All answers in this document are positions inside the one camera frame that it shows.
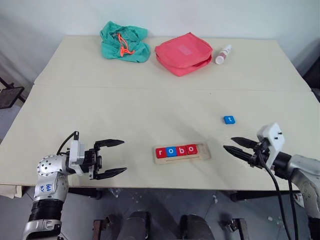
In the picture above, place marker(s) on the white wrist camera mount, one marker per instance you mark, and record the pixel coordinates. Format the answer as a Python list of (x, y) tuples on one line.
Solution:
[(77, 152), (273, 140)]

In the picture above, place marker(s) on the red letter b tile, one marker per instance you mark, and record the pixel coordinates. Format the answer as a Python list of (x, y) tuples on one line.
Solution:
[(182, 151)]

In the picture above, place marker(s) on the white pink-labelled bottle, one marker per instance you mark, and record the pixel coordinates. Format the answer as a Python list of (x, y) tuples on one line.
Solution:
[(220, 58)]

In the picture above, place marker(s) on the blue letter t tile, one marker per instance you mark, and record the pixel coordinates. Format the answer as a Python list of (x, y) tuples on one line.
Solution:
[(229, 120)]

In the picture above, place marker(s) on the dark rounded shape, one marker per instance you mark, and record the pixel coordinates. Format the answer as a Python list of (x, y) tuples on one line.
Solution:
[(197, 228), (135, 227)]

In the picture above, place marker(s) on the blue letter o tile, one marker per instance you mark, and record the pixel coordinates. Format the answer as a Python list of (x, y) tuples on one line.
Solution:
[(171, 152)]

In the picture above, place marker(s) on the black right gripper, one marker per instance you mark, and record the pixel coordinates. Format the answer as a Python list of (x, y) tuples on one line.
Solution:
[(257, 155)]

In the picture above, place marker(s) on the red letter o tile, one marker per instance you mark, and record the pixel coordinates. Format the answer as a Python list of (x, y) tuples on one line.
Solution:
[(191, 149)]

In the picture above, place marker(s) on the wooden letter tray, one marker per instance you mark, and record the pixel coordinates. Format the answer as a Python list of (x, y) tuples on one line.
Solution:
[(205, 152)]

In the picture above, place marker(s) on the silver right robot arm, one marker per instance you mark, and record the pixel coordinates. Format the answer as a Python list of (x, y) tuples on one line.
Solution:
[(300, 165)]

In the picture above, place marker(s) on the clear plastic scrap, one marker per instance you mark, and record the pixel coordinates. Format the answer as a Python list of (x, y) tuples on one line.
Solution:
[(114, 193)]

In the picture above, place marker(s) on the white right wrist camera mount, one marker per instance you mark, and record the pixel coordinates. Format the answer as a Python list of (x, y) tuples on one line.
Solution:
[(273, 140)]

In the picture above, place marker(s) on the pink zippered fabric pouch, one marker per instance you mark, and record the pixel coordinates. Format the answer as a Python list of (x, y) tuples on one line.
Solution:
[(180, 62)]

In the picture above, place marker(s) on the rusty metal bracket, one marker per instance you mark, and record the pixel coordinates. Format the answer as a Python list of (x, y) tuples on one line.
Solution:
[(240, 228), (98, 228)]

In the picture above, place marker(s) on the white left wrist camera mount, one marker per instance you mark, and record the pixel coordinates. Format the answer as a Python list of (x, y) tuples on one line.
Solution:
[(77, 152)]

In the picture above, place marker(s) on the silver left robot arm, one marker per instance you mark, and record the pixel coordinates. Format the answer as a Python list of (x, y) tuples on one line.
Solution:
[(47, 167)]

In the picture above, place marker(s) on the red letter r tile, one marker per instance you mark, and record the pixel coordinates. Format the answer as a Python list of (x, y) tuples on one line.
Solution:
[(161, 153)]

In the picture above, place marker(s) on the black metal stand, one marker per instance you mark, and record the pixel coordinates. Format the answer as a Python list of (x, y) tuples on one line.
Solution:
[(8, 96)]

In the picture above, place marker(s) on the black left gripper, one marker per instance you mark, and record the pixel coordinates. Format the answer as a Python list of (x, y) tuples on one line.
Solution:
[(92, 160)]

